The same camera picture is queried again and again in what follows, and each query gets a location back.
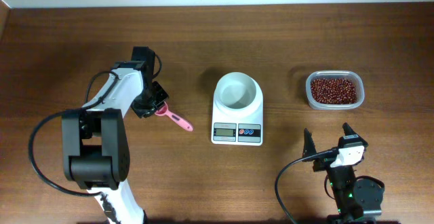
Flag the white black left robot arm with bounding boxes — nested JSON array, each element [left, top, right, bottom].
[[62, 47, 168, 223]]

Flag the white plastic bowl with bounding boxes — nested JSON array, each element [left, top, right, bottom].
[[214, 72, 263, 117]]

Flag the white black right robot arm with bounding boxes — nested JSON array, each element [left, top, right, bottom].
[[302, 123, 385, 223]]

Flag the pink measuring scoop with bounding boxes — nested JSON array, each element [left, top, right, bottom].
[[155, 102, 194, 132]]

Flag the red adzuki beans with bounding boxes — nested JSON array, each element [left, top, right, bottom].
[[310, 78, 357, 105]]

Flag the clear plastic bean container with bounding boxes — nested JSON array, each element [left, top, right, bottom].
[[305, 71, 366, 110]]

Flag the white digital kitchen scale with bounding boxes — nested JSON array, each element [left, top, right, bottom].
[[210, 79, 264, 147]]

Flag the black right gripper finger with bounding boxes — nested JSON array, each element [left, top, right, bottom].
[[302, 128, 317, 162], [342, 122, 368, 147]]

